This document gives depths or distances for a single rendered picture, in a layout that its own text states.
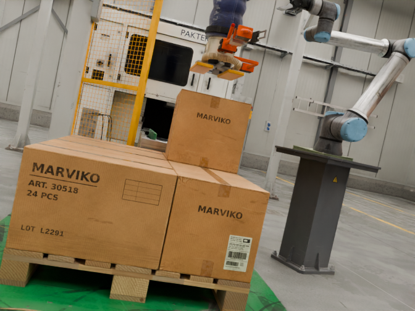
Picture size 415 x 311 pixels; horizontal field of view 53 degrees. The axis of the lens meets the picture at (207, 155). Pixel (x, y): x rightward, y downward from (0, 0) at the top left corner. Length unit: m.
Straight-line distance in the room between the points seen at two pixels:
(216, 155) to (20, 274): 1.14
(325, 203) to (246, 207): 1.09
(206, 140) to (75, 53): 1.75
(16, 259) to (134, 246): 0.45
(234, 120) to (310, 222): 0.86
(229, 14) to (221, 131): 0.72
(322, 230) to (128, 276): 1.45
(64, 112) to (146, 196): 2.09
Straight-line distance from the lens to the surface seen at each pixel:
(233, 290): 1.85
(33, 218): 1.75
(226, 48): 2.36
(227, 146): 2.31
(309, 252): 2.79
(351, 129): 2.61
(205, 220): 1.73
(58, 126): 3.68
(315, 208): 2.71
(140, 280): 1.78
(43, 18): 5.99
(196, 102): 2.29
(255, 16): 12.61
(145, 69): 3.70
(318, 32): 2.57
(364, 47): 2.86
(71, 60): 3.69
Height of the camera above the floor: 0.73
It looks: 3 degrees down
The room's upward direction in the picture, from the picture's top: 12 degrees clockwise
